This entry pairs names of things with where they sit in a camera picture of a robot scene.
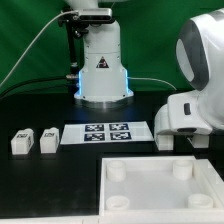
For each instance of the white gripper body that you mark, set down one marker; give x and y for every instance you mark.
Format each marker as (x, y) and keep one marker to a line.
(181, 115)

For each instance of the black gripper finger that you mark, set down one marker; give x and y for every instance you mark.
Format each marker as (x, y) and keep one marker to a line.
(199, 141)
(164, 142)

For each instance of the white square table top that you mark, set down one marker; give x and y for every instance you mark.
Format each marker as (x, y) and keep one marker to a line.
(156, 190)

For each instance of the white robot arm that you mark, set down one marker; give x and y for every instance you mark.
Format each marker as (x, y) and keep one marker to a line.
(103, 81)

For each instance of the white sheet with tags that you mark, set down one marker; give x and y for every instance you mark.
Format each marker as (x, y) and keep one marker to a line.
(106, 133)

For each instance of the mounted grey camera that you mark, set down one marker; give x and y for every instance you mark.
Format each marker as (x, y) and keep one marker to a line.
(93, 15)

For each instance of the black camera stand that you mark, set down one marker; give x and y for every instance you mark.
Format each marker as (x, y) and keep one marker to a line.
(71, 43)

